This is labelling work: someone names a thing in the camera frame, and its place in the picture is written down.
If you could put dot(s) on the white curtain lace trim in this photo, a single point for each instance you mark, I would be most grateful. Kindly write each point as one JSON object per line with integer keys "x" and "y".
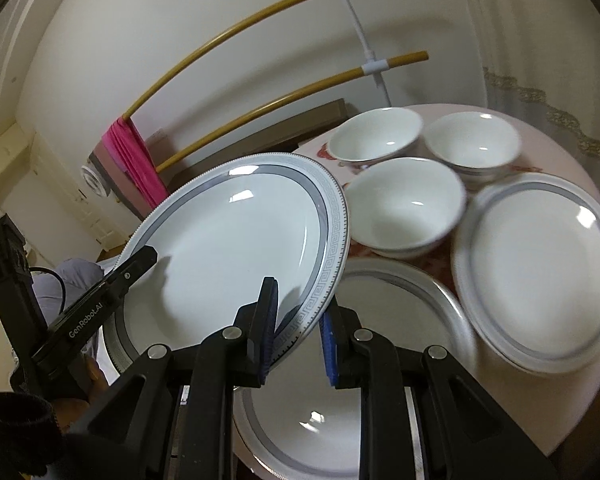
{"x": 555, "y": 110}

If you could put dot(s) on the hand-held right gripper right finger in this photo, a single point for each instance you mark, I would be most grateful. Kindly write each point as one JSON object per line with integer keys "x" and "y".
{"x": 328, "y": 352}

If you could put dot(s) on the person's left hand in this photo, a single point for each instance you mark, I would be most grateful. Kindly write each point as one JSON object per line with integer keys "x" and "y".
{"x": 94, "y": 377}

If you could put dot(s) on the round white table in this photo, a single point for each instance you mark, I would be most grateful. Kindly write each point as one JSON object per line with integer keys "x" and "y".
{"x": 520, "y": 400}

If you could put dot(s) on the white round fan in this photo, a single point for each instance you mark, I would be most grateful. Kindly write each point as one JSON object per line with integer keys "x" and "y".
{"x": 92, "y": 180}

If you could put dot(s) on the pink cloth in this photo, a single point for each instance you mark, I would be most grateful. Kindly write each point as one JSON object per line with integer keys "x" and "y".
{"x": 132, "y": 160}

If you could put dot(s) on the white plate grey patterned rim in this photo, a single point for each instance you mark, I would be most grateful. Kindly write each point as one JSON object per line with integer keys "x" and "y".
{"x": 395, "y": 320}
{"x": 535, "y": 280}
{"x": 230, "y": 240}
{"x": 114, "y": 342}

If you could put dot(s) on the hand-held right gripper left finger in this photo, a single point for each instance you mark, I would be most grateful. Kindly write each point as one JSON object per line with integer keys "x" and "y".
{"x": 268, "y": 332}

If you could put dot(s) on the person's left forearm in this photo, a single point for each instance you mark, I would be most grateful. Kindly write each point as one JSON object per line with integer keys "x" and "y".
{"x": 15, "y": 430}

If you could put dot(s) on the grey cloth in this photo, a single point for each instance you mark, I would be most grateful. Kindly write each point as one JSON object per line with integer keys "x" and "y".
{"x": 77, "y": 280}

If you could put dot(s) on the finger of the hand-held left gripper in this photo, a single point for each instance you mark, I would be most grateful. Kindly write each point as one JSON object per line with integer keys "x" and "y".
{"x": 132, "y": 270}

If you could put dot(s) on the clothes drying rack yellow rails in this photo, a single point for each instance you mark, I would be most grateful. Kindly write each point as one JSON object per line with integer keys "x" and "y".
{"x": 220, "y": 40}

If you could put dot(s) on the white ceramic bowl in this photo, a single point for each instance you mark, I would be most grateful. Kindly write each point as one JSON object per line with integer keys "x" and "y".
{"x": 410, "y": 200}
{"x": 472, "y": 140}

